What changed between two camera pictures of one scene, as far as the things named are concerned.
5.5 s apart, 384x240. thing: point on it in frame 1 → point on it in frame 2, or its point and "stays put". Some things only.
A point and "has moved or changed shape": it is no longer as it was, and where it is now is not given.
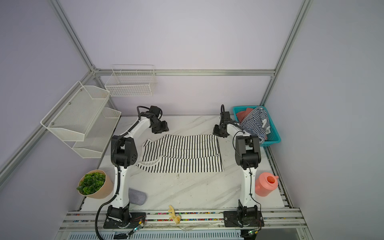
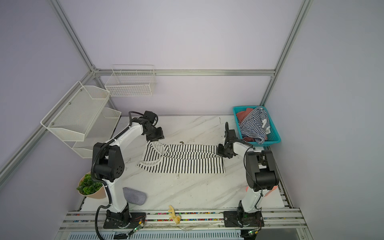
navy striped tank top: (257, 123) stays put
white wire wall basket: (131, 80) stays put
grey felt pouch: (136, 197) stays put
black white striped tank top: (173, 153) has moved or changed shape
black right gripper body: (218, 131) → (223, 150)
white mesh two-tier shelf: (80, 120) stays put
